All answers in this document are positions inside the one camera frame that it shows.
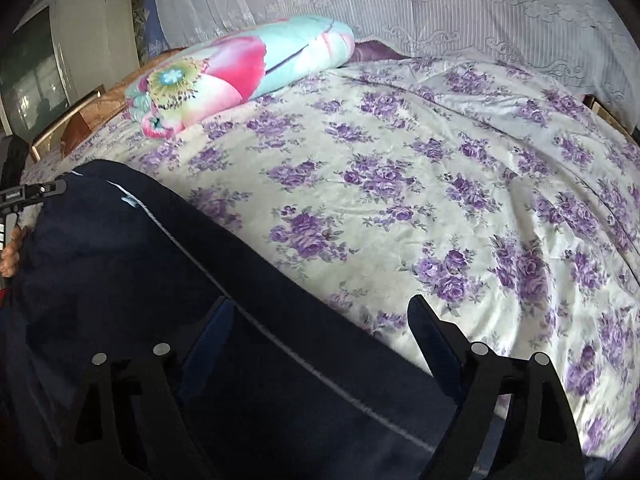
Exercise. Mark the white lace cloth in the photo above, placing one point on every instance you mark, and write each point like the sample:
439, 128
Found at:
450, 10

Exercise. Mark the person's left hand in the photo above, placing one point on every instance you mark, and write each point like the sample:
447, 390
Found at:
10, 260

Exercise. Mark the dark navy pants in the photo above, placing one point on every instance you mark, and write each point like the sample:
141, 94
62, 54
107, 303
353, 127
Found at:
150, 270

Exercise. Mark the dark glass window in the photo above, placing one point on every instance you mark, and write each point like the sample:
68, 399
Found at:
30, 75

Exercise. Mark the blue floral cloth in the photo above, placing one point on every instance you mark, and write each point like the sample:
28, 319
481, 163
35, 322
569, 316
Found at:
152, 25

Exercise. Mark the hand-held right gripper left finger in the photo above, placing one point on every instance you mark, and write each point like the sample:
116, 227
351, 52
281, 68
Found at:
212, 340

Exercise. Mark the colourful floral pillow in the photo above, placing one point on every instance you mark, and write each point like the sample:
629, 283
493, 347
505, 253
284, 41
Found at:
225, 70

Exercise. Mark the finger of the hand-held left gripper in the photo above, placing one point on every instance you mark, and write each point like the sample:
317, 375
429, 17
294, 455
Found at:
35, 191

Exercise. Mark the purple floral bedsheet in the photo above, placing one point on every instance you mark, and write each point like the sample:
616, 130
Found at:
400, 185

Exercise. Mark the wooden headboard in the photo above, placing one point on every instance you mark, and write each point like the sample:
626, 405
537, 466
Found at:
597, 104

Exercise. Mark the green patterned panel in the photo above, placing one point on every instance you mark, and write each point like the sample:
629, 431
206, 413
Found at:
137, 20

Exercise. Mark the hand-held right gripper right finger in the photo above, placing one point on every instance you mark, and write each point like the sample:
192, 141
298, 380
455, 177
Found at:
435, 355

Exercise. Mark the plain purple pillow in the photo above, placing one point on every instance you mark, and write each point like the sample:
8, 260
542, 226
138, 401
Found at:
375, 51

